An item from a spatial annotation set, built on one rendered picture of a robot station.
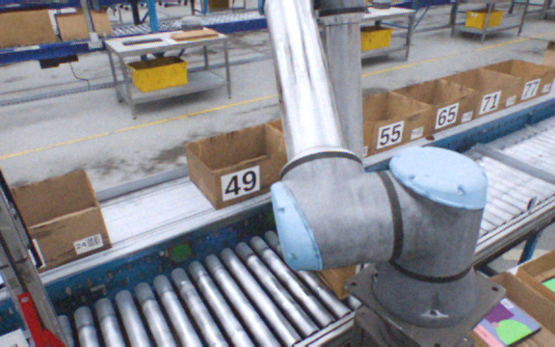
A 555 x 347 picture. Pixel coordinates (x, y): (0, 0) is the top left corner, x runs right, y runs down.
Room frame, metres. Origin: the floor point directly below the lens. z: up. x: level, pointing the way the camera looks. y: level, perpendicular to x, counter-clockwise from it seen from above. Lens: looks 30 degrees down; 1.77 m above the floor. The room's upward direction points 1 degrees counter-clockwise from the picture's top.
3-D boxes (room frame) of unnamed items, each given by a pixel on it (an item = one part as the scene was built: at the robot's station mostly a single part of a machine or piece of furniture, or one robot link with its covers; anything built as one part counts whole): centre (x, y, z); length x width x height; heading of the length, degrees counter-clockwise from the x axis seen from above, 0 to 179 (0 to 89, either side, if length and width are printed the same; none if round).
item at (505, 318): (0.79, -0.64, 0.78); 0.19 x 0.14 x 0.02; 114
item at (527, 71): (2.50, -1.52, 0.96); 0.39 x 0.29 x 0.17; 122
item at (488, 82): (2.29, -1.18, 0.96); 0.39 x 0.29 x 0.17; 121
